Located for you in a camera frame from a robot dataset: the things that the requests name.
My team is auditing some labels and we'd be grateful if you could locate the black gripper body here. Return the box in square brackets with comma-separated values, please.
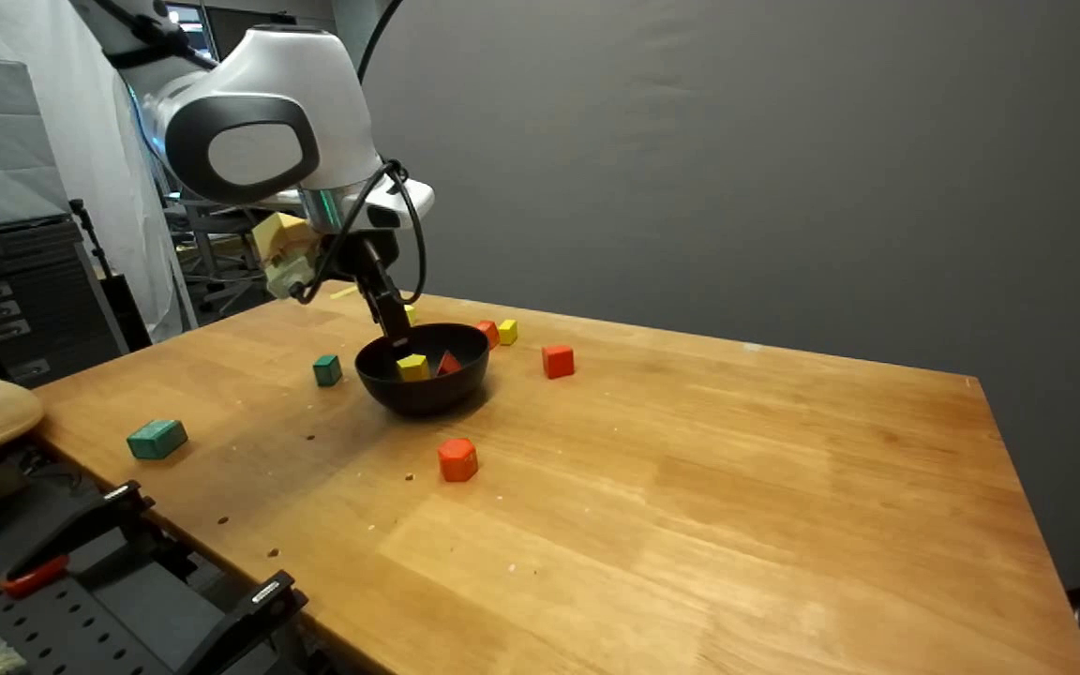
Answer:
[322, 226, 401, 301]

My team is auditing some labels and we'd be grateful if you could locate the small red cube block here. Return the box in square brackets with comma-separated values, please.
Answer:
[435, 435, 485, 487]

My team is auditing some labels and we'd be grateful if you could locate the black round bowl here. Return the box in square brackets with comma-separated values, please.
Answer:
[353, 321, 496, 424]

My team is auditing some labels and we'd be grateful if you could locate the black office chair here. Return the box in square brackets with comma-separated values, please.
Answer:
[166, 202, 271, 321]

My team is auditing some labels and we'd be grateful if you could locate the white curtain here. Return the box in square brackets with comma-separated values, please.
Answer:
[0, 0, 198, 340]

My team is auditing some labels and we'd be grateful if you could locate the black drawer cabinet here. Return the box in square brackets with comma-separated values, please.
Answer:
[0, 212, 132, 387]

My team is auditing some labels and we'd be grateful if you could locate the grey panel box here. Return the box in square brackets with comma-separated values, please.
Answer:
[0, 52, 75, 235]

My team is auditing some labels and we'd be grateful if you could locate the grey fabric backdrop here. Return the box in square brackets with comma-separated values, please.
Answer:
[365, 0, 1080, 592]

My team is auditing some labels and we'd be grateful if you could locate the black pegboard bench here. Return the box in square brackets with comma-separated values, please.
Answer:
[0, 435, 357, 675]

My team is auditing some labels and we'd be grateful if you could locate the thin black camera cable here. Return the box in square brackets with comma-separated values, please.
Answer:
[287, 157, 430, 312]

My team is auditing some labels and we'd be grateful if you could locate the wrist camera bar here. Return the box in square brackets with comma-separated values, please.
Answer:
[350, 171, 440, 235]

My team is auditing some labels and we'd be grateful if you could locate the yellow cream wrist mount block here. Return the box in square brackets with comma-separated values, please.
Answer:
[248, 206, 322, 301]

